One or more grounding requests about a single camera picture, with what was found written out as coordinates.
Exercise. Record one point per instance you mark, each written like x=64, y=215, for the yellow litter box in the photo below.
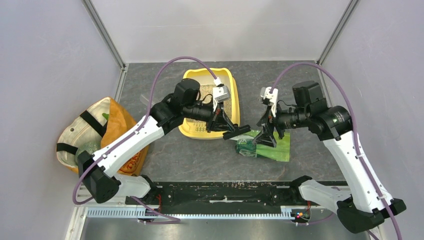
x=196, y=129

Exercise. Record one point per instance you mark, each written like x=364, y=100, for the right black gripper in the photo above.
x=268, y=122

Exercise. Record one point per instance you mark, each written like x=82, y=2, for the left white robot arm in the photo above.
x=98, y=171

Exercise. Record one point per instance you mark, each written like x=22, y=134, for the black plastic clip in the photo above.
x=238, y=130

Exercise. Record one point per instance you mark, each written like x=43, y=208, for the aluminium frame rail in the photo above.
x=311, y=190

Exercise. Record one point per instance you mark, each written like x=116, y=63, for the clear plastic tube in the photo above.
x=147, y=101

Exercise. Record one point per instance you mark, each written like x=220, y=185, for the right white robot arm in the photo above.
x=334, y=126

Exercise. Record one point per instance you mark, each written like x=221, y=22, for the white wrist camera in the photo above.
x=220, y=93
x=269, y=97

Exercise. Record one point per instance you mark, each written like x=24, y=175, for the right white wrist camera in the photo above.
x=269, y=97

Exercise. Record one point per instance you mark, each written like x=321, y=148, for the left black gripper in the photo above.
x=220, y=122

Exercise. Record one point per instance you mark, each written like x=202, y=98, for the green litter bag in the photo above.
x=245, y=147

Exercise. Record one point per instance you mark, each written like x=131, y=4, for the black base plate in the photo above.
x=222, y=197

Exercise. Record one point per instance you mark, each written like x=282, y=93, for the orange tote bag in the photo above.
x=101, y=124

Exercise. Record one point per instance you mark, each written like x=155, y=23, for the green round melon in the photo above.
x=90, y=147

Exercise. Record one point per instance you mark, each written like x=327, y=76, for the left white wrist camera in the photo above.
x=220, y=93

